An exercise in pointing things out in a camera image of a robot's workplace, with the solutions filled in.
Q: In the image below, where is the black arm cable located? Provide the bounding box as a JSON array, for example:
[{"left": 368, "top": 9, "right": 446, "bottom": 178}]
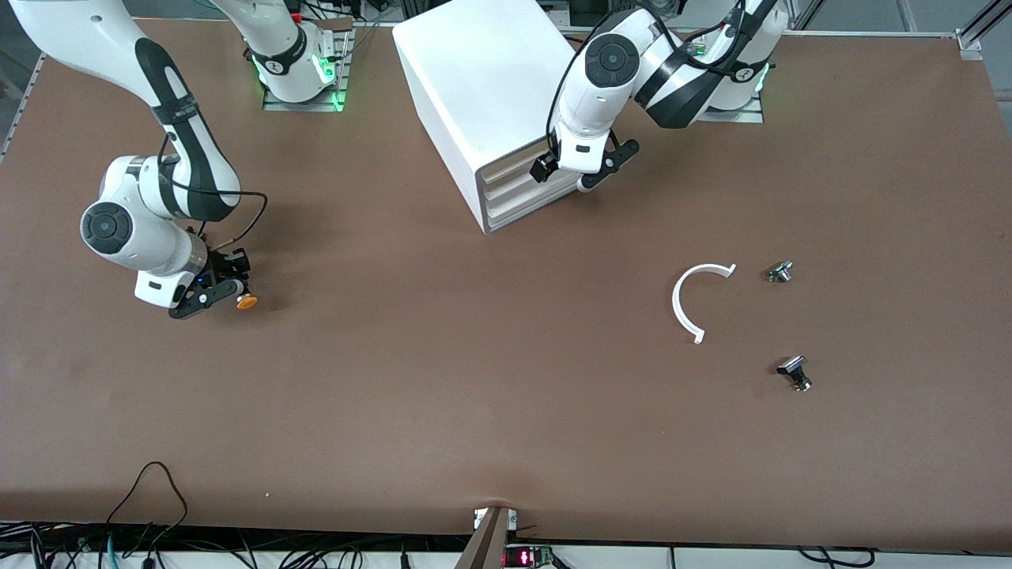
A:
[
  {"left": 158, "top": 130, "right": 270, "bottom": 252},
  {"left": 544, "top": 0, "right": 748, "bottom": 159}
]

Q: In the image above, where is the wooden camera post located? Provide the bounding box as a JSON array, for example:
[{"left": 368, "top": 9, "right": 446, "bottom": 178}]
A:
[{"left": 453, "top": 506, "right": 511, "bottom": 569}]

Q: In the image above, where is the white semicircular plastic clip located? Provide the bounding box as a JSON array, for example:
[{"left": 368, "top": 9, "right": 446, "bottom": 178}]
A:
[{"left": 672, "top": 263, "right": 738, "bottom": 345}]

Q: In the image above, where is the black push button switch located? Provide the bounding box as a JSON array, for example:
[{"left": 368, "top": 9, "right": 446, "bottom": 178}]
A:
[{"left": 776, "top": 356, "right": 813, "bottom": 393}]

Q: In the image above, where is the aluminium frame profile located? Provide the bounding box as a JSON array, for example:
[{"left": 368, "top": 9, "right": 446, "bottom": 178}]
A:
[{"left": 955, "top": 0, "right": 1012, "bottom": 61}]

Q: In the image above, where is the circuit board with red light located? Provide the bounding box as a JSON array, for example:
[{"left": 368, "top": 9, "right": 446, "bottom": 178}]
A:
[{"left": 504, "top": 544, "right": 554, "bottom": 568}]

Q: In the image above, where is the white drawer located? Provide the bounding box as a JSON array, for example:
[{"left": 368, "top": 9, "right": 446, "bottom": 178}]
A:
[
  {"left": 485, "top": 175, "right": 578, "bottom": 218},
  {"left": 487, "top": 188, "right": 595, "bottom": 232},
  {"left": 483, "top": 162, "right": 554, "bottom": 202},
  {"left": 481, "top": 141, "right": 550, "bottom": 184}
]

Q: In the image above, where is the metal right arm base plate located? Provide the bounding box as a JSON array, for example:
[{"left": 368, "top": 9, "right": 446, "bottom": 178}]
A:
[{"left": 262, "top": 22, "right": 354, "bottom": 113}]

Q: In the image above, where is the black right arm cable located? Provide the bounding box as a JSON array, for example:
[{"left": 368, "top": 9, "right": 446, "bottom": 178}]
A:
[{"left": 158, "top": 130, "right": 270, "bottom": 252}]

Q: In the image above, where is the black cable loop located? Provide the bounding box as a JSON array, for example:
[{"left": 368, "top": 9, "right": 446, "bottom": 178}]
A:
[{"left": 103, "top": 462, "right": 189, "bottom": 548}]

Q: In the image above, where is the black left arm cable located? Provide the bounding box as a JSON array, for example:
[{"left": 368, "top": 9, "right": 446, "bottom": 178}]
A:
[{"left": 544, "top": 0, "right": 748, "bottom": 159}]

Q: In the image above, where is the white drawer cabinet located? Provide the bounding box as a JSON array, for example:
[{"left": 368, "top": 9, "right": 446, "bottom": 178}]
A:
[{"left": 392, "top": 0, "right": 616, "bottom": 236}]

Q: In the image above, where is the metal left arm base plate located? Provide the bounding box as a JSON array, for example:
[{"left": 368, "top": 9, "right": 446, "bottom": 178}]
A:
[{"left": 696, "top": 47, "right": 765, "bottom": 124}]

